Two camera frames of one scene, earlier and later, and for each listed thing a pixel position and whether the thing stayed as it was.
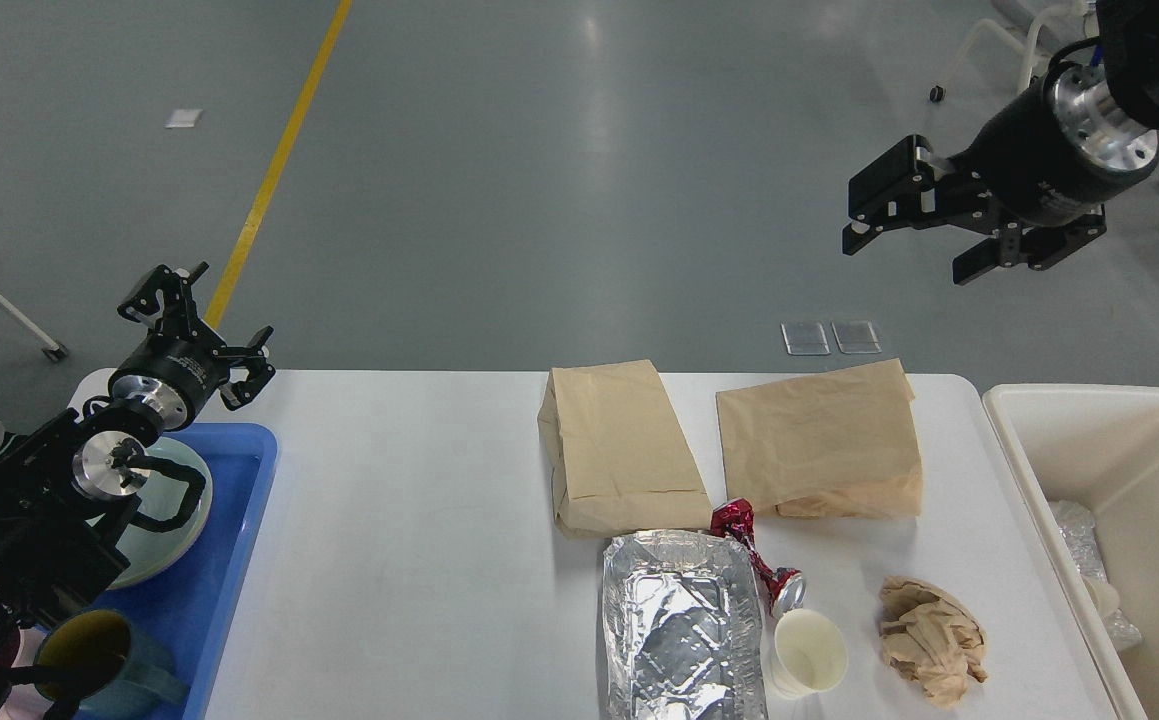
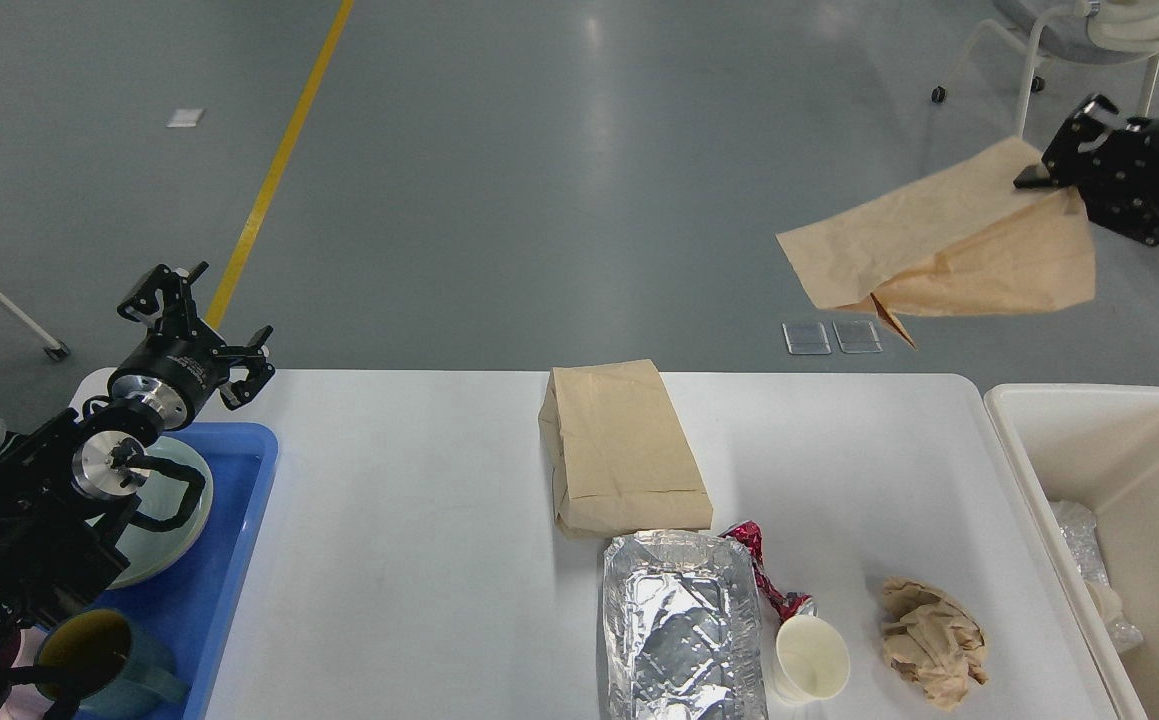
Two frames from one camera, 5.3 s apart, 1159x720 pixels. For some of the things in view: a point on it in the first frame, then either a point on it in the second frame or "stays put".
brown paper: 931,638 stays put
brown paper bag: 619,458 stays put
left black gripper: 177,370 stays put
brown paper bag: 843,446 → 967,241
